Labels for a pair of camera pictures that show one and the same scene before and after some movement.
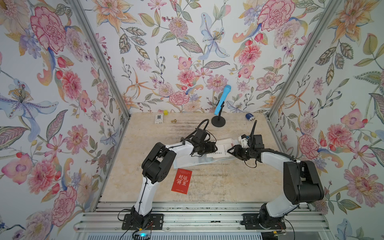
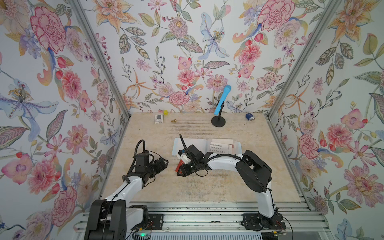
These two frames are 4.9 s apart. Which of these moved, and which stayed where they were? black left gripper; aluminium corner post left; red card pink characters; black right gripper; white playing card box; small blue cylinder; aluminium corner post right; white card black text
Moved: black left gripper; red card pink characters; black right gripper
Stayed: white playing card box; aluminium corner post left; small blue cylinder; aluminium corner post right; white card black text
